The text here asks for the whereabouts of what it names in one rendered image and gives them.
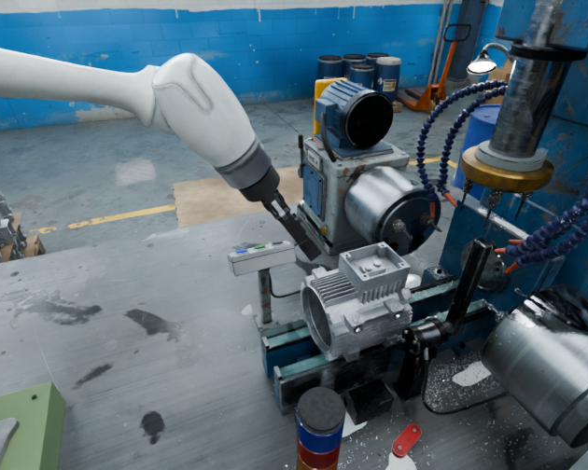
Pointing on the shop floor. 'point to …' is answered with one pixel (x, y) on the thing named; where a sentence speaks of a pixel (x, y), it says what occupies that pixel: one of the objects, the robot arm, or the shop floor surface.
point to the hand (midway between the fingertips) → (303, 241)
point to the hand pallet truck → (435, 93)
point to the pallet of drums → (365, 72)
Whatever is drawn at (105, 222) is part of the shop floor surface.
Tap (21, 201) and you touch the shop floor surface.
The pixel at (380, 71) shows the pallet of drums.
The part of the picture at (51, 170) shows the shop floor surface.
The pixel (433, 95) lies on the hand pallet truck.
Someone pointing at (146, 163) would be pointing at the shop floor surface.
